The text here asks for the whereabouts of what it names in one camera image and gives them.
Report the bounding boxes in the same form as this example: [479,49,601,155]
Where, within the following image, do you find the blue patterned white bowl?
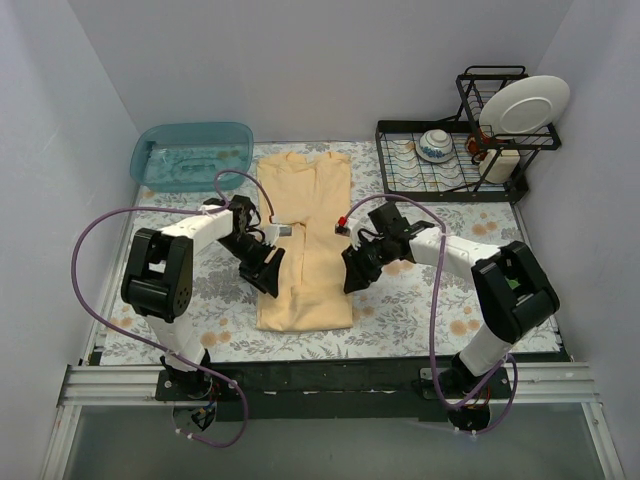
[416,129,454,164]

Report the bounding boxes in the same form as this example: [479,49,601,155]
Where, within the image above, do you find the white ceramic plate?
[478,75,571,136]

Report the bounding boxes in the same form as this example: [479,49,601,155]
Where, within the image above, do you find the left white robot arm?
[121,195,285,400]

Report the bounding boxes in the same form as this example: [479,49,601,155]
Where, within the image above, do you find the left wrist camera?
[263,223,292,246]

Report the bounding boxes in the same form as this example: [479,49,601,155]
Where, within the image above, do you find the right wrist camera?
[334,216,364,250]

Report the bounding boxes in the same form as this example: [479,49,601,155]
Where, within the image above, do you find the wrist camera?
[263,223,292,246]
[334,216,364,250]

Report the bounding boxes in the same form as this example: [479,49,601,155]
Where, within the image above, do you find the black wire dish rack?
[375,65,561,204]

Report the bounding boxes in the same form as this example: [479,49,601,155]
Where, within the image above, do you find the aluminium frame rail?
[43,355,624,479]

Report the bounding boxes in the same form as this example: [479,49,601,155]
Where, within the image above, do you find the teal plastic basin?
[129,122,254,193]

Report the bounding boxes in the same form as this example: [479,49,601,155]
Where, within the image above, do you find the cream ceramic cup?
[479,149,520,184]

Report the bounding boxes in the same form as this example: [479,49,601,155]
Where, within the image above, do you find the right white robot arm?
[335,200,560,398]

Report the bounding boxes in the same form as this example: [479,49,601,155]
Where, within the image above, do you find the red mug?
[465,128,494,158]

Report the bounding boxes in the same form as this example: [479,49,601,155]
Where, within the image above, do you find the pale yellow t shirt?
[256,151,353,332]

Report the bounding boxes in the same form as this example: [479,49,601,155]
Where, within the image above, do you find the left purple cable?
[70,170,276,448]

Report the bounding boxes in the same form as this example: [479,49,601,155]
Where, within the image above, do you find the black base bar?
[153,357,513,422]

